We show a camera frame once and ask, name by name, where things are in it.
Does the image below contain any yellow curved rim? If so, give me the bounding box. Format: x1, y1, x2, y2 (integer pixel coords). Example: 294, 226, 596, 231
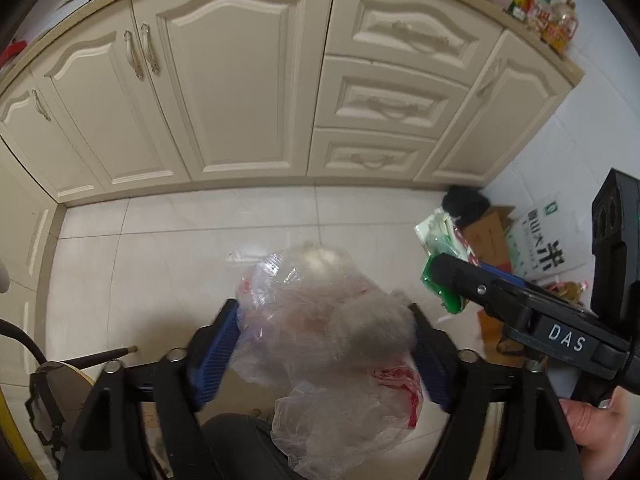
0, 390, 31, 480

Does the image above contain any person's right hand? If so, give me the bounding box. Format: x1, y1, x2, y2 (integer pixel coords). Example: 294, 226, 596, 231
560, 387, 636, 453

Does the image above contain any clear bag of dried food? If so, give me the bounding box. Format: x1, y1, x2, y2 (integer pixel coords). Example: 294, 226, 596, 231
542, 279, 592, 308

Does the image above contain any person's dark trouser leg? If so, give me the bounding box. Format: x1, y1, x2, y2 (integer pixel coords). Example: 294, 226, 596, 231
200, 412, 301, 480

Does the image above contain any white printed sack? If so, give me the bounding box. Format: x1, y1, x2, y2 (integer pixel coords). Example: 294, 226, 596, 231
505, 195, 592, 282

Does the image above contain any small clear sauce bottle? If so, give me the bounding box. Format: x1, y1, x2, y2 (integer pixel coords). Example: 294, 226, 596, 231
532, 0, 558, 36

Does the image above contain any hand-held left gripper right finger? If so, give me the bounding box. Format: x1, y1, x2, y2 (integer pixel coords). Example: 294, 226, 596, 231
407, 302, 586, 480

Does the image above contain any brown cardboard box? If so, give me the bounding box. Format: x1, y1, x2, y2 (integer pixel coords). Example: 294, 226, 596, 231
460, 205, 518, 276

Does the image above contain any clear plastic bag red print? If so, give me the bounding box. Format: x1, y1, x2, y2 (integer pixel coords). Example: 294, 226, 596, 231
232, 242, 436, 480

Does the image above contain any black fuzzy bundle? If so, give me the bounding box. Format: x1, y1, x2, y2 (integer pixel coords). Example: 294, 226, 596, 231
442, 185, 491, 231

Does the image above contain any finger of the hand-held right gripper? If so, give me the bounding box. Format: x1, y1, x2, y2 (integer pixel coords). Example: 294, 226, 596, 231
470, 260, 596, 318
432, 253, 538, 336

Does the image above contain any cream cabinet drawer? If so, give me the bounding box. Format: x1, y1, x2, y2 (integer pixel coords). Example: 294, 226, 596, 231
306, 127, 438, 181
325, 0, 503, 86
314, 57, 471, 141

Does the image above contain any cream cabinet door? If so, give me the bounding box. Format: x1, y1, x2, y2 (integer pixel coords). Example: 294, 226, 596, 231
0, 72, 71, 201
131, 0, 338, 183
414, 29, 575, 187
30, 7, 193, 200

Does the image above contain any dark wooden stick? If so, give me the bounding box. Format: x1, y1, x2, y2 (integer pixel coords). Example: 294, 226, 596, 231
47, 345, 138, 368

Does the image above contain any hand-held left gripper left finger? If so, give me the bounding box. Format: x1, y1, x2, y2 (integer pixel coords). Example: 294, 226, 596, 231
57, 297, 241, 480

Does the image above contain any green snack packet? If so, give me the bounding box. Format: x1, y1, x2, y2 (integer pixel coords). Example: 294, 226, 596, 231
414, 210, 473, 315

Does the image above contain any cream kitchen base cabinet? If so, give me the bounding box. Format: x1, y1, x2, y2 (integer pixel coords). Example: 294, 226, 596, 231
0, 0, 586, 206

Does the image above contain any red pot lid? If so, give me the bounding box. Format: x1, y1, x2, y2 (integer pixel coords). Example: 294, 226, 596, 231
0, 40, 26, 67

